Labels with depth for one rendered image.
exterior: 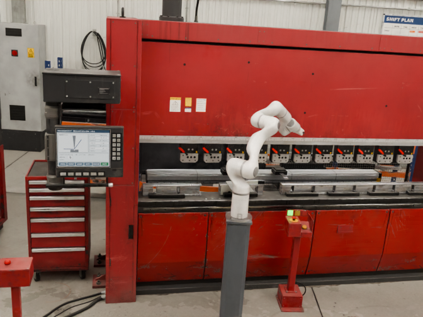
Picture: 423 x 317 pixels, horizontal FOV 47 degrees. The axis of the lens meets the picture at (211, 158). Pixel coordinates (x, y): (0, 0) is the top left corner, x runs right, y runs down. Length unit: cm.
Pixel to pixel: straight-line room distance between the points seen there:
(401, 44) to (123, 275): 303
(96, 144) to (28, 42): 509
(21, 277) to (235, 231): 141
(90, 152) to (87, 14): 520
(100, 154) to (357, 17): 592
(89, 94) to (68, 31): 519
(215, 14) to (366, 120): 425
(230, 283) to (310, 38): 204
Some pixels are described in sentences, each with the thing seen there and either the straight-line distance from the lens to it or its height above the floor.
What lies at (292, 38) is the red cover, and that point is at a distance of 407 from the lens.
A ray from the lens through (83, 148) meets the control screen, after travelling 338.
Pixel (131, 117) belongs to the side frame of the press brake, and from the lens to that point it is 370.
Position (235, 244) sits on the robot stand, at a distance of 348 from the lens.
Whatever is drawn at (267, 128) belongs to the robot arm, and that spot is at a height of 163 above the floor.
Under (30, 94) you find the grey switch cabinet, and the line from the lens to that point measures 841.
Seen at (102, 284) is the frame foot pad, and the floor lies 3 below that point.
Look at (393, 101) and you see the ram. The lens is 457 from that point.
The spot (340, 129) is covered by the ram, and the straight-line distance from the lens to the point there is 439.
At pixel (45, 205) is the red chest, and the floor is 74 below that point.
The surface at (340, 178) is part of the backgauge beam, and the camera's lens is 486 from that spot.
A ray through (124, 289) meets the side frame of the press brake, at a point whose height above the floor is 13.
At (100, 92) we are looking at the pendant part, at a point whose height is 183.
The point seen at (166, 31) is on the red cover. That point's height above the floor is 222.
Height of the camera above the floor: 236
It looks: 16 degrees down
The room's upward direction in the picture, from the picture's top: 4 degrees clockwise
